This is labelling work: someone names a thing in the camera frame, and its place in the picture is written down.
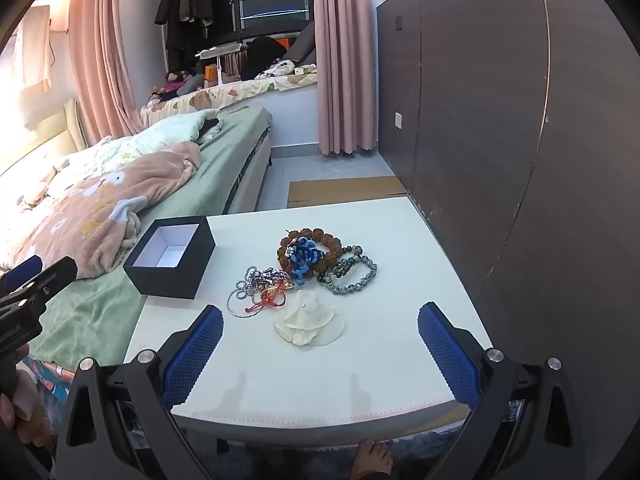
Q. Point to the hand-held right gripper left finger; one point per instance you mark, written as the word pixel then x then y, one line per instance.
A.
pixel 200 355

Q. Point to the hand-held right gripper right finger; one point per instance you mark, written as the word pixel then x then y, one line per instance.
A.
pixel 450 355

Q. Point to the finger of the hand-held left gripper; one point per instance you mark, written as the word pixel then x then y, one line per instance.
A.
pixel 55 272
pixel 25 269

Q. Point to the silver bangle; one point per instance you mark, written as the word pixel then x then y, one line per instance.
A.
pixel 228 304

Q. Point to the black gift box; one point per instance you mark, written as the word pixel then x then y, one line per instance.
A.
pixel 175 280

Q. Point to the white flower hair clip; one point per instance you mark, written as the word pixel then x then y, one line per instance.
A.
pixel 310 325

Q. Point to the person's left hand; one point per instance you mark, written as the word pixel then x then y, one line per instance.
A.
pixel 30 430

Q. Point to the colourful printed cloth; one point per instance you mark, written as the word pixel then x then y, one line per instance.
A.
pixel 52 390

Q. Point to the pink floral blanket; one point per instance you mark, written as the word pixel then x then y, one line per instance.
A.
pixel 100 210

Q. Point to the person's foot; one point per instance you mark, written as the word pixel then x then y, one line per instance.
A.
pixel 370 460

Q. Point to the pale floral quilt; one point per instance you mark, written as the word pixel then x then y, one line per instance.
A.
pixel 160 132

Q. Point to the flat cardboard sheet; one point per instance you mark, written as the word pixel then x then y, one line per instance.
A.
pixel 345 192

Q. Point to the bed with green sheet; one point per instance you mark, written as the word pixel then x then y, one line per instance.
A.
pixel 230 155

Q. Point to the pink curtain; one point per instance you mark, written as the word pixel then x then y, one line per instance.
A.
pixel 102 50
pixel 345 60

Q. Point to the dark wood wardrobe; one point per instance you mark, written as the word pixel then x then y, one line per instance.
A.
pixel 500 110

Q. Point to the floral window seat cushion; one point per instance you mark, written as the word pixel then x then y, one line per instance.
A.
pixel 235 92

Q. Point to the hanging dark clothes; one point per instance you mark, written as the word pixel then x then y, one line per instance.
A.
pixel 185 5

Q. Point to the black bag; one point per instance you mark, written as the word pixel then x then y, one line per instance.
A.
pixel 265 57

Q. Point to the white wall socket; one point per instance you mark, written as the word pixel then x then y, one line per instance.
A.
pixel 398 120

